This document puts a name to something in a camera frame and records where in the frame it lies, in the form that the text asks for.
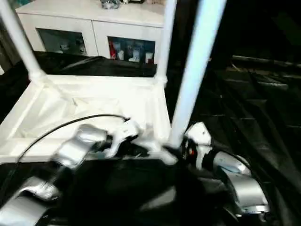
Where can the white plastic table top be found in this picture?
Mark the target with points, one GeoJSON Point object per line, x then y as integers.
{"type": "Point", "coordinates": [94, 94]}

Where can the white plastic table leg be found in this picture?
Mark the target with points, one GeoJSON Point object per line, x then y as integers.
{"type": "Point", "coordinates": [18, 35]}
{"type": "Point", "coordinates": [195, 70]}
{"type": "Point", "coordinates": [167, 35]}

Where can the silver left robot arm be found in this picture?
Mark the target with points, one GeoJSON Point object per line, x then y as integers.
{"type": "Point", "coordinates": [89, 136]}

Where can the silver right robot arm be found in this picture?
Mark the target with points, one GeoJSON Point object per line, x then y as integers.
{"type": "Point", "coordinates": [249, 188]}

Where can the black work mat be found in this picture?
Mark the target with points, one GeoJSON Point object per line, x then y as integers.
{"type": "Point", "coordinates": [247, 117]}

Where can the white glass-door cabinet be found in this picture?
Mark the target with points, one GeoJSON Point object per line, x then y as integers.
{"type": "Point", "coordinates": [94, 26]}

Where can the black backdrop cloth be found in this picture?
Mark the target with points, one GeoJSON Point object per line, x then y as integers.
{"type": "Point", "coordinates": [258, 23]}

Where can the grey patterned ornament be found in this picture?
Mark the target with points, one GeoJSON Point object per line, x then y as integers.
{"type": "Point", "coordinates": [109, 3]}

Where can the black framed picture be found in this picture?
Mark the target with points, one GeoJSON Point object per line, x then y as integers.
{"type": "Point", "coordinates": [137, 1]}

